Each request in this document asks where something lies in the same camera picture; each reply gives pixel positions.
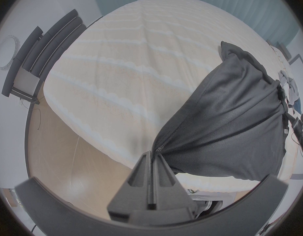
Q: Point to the black T-shirt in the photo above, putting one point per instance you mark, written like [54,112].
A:
[227,122]

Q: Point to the light grey garment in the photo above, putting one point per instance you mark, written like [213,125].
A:
[292,90]

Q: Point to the bed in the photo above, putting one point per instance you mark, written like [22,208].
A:
[117,70]

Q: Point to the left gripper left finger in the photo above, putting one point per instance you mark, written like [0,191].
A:
[131,193]

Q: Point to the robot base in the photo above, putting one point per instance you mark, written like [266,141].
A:
[210,205]

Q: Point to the white printed pillow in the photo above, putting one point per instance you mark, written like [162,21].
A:
[276,55]

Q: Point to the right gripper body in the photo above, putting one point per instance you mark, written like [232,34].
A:
[294,124]

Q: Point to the grey bedside table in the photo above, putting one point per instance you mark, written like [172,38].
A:
[285,48]

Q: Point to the round white mirror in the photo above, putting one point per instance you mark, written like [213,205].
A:
[5,52]

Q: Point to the dark blue garment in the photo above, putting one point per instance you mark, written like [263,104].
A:
[299,106]

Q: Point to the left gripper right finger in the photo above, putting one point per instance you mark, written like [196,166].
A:
[173,195]

